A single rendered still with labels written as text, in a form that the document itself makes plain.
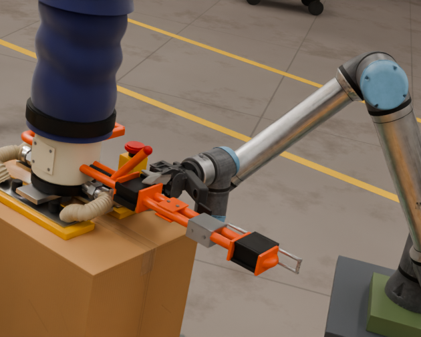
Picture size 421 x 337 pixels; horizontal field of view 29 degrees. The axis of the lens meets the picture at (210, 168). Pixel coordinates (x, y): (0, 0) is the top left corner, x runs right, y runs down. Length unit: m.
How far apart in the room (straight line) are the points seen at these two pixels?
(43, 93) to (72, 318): 0.54
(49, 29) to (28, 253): 0.54
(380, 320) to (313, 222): 2.38
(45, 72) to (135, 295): 0.59
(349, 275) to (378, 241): 2.05
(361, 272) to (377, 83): 0.90
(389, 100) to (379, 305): 0.71
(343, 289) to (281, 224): 2.06
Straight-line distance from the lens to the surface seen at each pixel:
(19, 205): 2.09
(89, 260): 1.92
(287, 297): 4.01
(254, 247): 1.78
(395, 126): 2.15
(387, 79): 2.10
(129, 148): 2.64
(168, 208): 1.89
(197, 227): 1.85
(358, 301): 2.63
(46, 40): 1.96
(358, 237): 4.78
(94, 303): 1.92
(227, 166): 2.17
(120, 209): 2.13
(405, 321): 2.50
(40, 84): 1.99
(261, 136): 2.31
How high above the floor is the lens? 2.05
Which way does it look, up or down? 23 degrees down
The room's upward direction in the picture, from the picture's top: 11 degrees clockwise
